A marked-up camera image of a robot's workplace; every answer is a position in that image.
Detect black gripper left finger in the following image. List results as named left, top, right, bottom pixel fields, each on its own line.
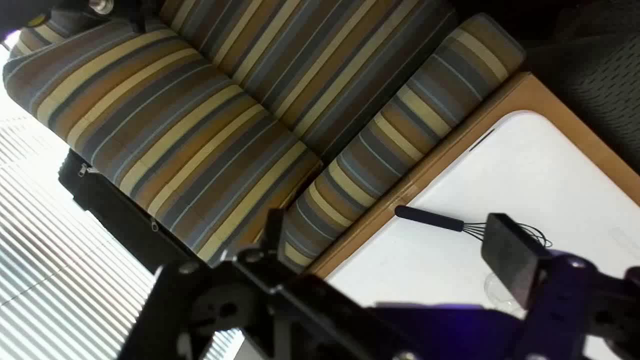
left=126, top=207, right=417, bottom=360

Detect white table board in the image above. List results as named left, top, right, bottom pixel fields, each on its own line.
left=325, top=107, right=640, bottom=360

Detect black wire whisk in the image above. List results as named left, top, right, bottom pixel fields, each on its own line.
left=395, top=204, right=552, bottom=250

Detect striped fabric sofa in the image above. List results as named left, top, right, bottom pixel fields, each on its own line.
left=158, top=0, right=528, bottom=276

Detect grey fabric sofa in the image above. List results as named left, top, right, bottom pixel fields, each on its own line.
left=458, top=0, right=640, bottom=171

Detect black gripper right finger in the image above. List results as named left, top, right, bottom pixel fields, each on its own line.
left=480, top=211, right=640, bottom=360

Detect black metal stand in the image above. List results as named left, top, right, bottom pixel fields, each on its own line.
left=57, top=147, right=202, bottom=276

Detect striped sofa cushion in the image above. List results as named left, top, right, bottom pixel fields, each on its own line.
left=3, top=9, right=327, bottom=266

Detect white window blinds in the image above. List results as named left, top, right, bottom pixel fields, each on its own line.
left=0, top=31, right=246, bottom=360

